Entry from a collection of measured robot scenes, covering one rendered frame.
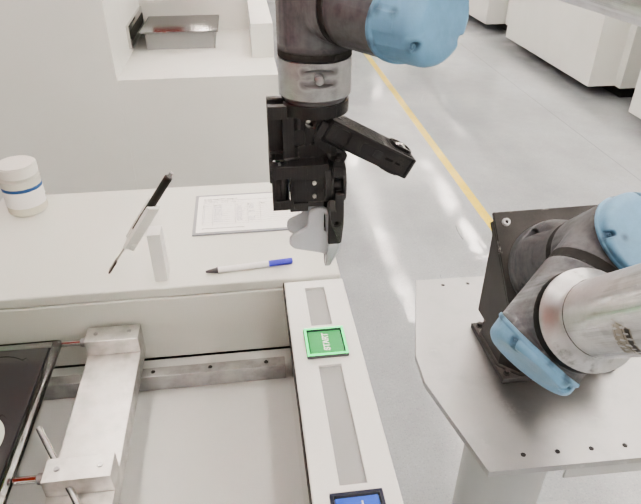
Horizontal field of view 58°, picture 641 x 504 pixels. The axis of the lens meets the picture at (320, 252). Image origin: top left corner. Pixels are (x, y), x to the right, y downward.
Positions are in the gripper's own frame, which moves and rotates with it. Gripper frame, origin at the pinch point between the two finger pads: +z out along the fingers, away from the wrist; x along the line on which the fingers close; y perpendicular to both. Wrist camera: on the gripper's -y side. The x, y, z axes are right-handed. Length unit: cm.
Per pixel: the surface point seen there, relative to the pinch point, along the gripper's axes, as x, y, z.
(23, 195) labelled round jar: -41, 51, 10
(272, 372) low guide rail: -8.1, 8.2, 27.1
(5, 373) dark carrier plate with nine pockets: -6, 46, 21
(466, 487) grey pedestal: -7, -28, 62
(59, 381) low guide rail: -8.8, 40.7, 25.6
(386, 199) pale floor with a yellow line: -215, -62, 110
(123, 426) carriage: 3.9, 28.7, 22.6
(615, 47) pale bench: -362, -270, 73
